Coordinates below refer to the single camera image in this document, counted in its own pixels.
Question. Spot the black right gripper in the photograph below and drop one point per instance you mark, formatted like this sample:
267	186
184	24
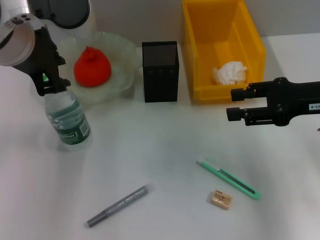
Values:
295	100

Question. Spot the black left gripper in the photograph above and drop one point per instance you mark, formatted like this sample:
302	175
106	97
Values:
42	57

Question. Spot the white paper ball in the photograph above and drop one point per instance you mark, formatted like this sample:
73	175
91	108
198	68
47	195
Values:
231	73

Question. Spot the clear green-label water bottle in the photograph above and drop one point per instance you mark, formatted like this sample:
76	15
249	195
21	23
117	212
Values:
70	120

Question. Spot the red tomato-shaped toy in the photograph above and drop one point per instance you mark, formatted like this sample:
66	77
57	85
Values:
92	70

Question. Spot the green utility knife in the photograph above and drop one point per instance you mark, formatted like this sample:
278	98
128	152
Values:
230	178

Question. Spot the wavy green glass fruit plate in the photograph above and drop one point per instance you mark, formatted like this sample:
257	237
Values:
122	57

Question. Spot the black mesh pen holder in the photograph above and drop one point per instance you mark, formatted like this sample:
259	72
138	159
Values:
160	75

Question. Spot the beige eraser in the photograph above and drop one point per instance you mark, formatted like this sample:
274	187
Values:
220	199

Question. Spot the grey marker pen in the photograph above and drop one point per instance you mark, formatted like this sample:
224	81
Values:
120	205

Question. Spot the yellow plastic bin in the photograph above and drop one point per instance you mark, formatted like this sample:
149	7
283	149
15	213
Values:
200	50

